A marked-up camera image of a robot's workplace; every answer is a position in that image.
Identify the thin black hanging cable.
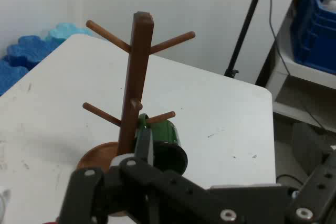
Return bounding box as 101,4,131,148
268,0,328,131

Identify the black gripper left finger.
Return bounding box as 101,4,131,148
59,128,226,224

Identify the green enamel mug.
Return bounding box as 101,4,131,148
135,113,189,176

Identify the brown wooden mug tree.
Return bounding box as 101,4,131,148
77,11,196,217

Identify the blue plastic crate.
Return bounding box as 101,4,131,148
290,0,336,76

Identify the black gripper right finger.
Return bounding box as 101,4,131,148
285,146,336,224

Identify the light blue foam tile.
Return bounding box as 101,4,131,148
48,22,93,45

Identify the dark blue foam tile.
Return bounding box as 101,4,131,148
7,35,61,70
0,60,30,96

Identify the black tripod stand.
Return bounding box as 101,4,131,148
224,0,270,78

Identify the grey metal shelf rack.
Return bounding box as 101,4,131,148
256,0,336,133

